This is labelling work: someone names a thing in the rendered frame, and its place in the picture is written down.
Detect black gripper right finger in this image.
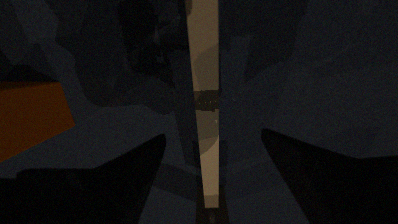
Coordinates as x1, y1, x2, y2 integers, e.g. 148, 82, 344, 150
261, 129, 398, 224

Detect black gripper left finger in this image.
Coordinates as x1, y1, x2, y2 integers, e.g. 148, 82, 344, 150
16, 134, 166, 224

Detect brown wooden post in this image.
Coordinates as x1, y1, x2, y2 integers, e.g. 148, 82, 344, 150
195, 186, 230, 224

